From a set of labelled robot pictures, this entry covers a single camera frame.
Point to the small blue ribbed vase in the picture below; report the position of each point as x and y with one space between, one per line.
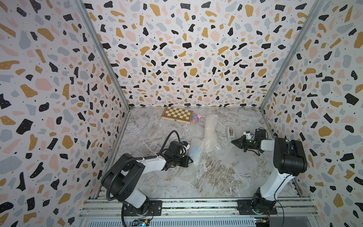
195 151

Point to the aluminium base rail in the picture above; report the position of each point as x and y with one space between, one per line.
198 212

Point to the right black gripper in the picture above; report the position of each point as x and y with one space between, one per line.
239 143

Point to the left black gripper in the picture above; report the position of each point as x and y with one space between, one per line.
186 159

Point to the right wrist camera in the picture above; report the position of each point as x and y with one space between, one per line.
249 135

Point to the purple orange small toy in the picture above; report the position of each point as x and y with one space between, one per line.
194 118

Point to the wooden chessboard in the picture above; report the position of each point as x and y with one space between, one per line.
177 115

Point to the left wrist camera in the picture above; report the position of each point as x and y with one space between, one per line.
186 145

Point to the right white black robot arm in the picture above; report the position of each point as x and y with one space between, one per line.
289 161

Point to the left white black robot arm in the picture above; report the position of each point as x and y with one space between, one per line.
121 180

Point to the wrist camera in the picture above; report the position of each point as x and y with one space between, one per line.
186 145
249 135

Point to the clear tape dispenser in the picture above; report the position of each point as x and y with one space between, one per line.
230 133

